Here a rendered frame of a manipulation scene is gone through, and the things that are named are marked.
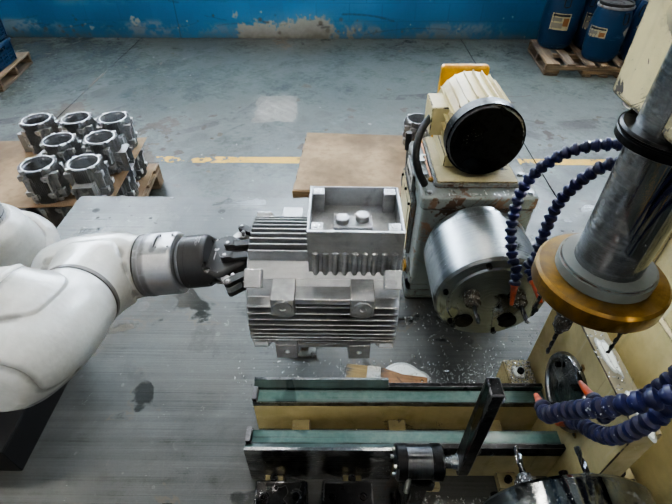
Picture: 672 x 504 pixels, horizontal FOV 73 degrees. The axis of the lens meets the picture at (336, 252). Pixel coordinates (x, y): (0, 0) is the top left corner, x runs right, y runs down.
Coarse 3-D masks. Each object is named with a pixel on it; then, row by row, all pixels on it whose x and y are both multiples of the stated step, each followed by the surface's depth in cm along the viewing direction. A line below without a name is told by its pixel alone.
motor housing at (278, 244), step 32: (256, 224) 61; (288, 224) 61; (256, 256) 59; (288, 256) 59; (256, 288) 59; (320, 288) 58; (256, 320) 59; (288, 320) 59; (320, 320) 58; (352, 320) 58; (384, 320) 58
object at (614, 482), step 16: (576, 448) 73; (528, 480) 68; (544, 480) 61; (560, 480) 60; (576, 480) 60; (592, 480) 60; (608, 480) 60; (624, 480) 61; (496, 496) 65; (512, 496) 63; (528, 496) 61; (544, 496) 60; (560, 496) 59; (576, 496) 59; (592, 496) 58; (608, 496) 58; (624, 496) 59; (640, 496) 60
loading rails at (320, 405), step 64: (256, 384) 97; (320, 384) 97; (384, 384) 97; (448, 384) 97; (512, 384) 97; (256, 448) 86; (320, 448) 86; (384, 448) 86; (448, 448) 87; (512, 448) 87
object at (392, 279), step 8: (248, 272) 57; (256, 272) 57; (384, 272) 58; (392, 272) 57; (400, 272) 57; (248, 280) 57; (256, 280) 57; (384, 280) 57; (392, 280) 57; (400, 280) 57; (384, 288) 57; (392, 288) 57; (400, 288) 57; (256, 344) 65; (264, 344) 65; (376, 344) 67; (384, 344) 65; (392, 344) 65
